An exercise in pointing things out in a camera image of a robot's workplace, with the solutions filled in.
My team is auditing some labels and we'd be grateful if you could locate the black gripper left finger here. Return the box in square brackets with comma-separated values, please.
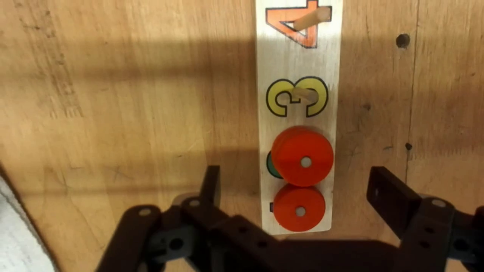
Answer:
[95, 165, 284, 272]

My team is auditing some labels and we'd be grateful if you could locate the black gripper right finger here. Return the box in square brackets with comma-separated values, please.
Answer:
[366, 165, 484, 272]

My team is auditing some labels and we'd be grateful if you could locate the orange disc block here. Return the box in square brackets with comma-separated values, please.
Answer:
[272, 183, 328, 233]
[269, 125, 336, 189]

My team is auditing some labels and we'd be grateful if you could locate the wooden number peg board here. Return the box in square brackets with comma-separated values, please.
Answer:
[254, 0, 345, 236]

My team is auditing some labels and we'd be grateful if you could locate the white paper sheet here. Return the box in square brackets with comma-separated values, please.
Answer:
[0, 163, 57, 272]

